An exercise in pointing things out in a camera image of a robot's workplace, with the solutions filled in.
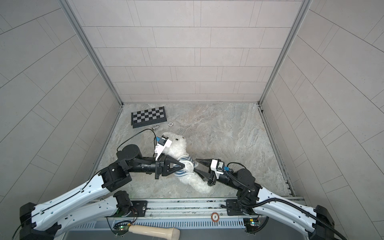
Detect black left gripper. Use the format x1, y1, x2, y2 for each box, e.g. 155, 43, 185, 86
125, 154, 182, 182

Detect blue white striped knit sweater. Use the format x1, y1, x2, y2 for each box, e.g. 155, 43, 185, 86
174, 155, 198, 178

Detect white plush teddy bear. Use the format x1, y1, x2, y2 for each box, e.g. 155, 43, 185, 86
163, 132, 211, 194

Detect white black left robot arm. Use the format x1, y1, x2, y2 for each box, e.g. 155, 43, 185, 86
18, 145, 185, 240

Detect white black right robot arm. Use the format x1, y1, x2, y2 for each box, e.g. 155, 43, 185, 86
194, 159, 336, 240

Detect small silver metal jar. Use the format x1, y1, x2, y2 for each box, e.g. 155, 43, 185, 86
151, 125, 160, 132

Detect red round sticker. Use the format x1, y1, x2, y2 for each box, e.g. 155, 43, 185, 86
211, 212, 220, 223

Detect folded black chess board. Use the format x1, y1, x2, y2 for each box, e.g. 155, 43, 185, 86
131, 107, 167, 129

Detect right green circuit board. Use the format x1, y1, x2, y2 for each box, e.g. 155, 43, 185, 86
243, 218, 261, 234

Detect green circuit board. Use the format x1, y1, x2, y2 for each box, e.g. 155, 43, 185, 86
113, 221, 132, 236
243, 218, 261, 234

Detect left green circuit board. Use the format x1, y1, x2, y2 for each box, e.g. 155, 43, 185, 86
113, 221, 132, 236

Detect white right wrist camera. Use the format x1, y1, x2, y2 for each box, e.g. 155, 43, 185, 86
209, 159, 234, 180

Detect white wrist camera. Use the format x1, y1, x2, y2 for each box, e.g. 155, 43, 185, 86
154, 135, 172, 161
209, 159, 234, 180

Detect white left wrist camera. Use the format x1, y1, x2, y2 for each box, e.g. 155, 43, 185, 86
154, 135, 172, 161

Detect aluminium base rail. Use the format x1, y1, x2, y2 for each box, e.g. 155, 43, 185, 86
58, 196, 307, 232

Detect black corrugated cable conduit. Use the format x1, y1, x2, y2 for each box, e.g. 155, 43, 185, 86
226, 161, 347, 240

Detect beige wooden handle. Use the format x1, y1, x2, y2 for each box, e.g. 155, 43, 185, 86
129, 225, 181, 240

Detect aluminium corner frame post right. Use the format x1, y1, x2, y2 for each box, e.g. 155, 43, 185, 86
259, 0, 312, 107

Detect aluminium corner frame post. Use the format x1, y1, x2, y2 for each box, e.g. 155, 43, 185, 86
259, 0, 312, 107
58, 0, 124, 107

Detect aluminium corner frame post left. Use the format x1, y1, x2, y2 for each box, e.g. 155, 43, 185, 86
58, 0, 124, 107

